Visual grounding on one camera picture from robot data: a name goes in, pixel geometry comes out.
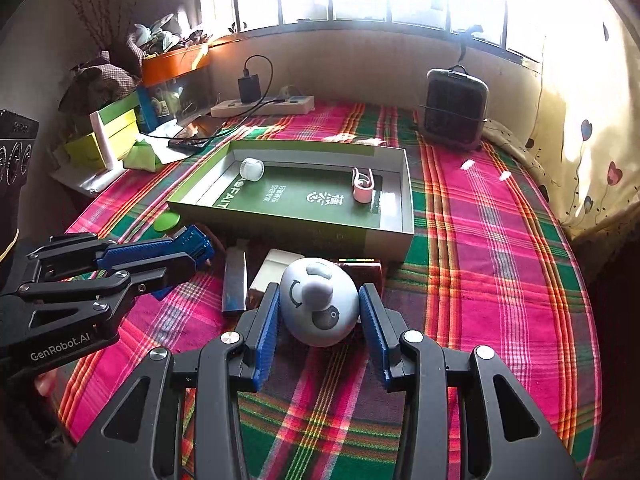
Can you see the pink green plaid blanket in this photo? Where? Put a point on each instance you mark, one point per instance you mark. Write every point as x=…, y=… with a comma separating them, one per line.
x=475, y=260

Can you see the orange planter box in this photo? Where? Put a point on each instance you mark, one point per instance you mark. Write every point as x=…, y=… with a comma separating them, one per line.
x=175, y=62

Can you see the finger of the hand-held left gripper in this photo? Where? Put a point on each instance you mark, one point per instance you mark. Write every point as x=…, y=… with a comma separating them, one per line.
x=165, y=267
x=135, y=253

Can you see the white power strip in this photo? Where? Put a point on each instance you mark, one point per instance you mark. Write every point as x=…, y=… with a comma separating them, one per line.
x=260, y=107

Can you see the small white box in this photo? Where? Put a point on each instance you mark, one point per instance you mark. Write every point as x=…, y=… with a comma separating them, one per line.
x=272, y=270

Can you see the brown bottle with red cap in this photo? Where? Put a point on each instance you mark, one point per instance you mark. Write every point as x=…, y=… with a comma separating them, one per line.
x=370, y=272

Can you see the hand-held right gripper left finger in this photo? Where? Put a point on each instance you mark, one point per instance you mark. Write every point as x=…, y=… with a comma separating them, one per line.
x=265, y=330

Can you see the brown floral sheet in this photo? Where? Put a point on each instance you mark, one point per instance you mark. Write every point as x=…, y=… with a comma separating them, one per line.
x=520, y=155

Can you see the black rectangular device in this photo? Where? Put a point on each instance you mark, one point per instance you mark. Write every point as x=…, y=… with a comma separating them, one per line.
x=235, y=280

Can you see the white plug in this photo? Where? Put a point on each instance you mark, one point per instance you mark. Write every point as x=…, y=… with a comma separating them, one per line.
x=287, y=92

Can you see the dried branches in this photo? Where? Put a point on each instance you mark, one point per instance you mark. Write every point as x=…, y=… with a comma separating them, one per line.
x=85, y=10

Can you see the glass tank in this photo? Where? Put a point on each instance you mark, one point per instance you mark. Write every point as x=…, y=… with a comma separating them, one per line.
x=160, y=102

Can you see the cream heart print curtain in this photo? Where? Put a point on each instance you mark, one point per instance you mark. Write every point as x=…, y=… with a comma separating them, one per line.
x=585, y=110

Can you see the pink ear hook clip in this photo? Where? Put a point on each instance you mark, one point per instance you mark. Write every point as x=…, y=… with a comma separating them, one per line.
x=361, y=185

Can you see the blue translucent usb tester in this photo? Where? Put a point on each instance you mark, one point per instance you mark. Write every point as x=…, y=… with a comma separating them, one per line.
x=196, y=242

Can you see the grey portable heater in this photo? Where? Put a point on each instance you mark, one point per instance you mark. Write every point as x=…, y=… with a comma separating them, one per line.
x=455, y=110

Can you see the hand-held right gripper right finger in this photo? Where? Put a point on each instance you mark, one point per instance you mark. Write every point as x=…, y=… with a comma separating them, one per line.
x=372, y=330

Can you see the grey egg-shaped gadget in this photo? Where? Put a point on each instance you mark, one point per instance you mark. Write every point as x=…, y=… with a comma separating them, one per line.
x=320, y=310

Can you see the potted succulent plants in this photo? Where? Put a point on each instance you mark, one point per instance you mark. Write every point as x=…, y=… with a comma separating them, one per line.
x=160, y=35

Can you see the green and white boxes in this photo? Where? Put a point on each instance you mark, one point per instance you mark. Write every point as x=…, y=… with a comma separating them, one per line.
x=117, y=120

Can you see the black charger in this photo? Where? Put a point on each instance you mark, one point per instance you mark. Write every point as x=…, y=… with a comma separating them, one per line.
x=249, y=87

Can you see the green round lid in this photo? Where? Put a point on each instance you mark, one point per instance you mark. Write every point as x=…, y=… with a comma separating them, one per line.
x=167, y=221

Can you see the green tissue pack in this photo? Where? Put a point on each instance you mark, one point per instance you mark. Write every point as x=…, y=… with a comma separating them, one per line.
x=142, y=155

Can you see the green cardboard box tray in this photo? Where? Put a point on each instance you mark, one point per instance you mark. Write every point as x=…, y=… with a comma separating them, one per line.
x=300, y=200

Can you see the white paper sheets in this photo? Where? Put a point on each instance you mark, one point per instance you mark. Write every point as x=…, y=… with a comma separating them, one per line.
x=85, y=180

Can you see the brown checked cloth bag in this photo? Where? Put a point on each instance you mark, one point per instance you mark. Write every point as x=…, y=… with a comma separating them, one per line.
x=100, y=80

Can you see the black smartphone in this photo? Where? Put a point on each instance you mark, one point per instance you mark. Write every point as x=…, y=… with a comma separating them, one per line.
x=192, y=135

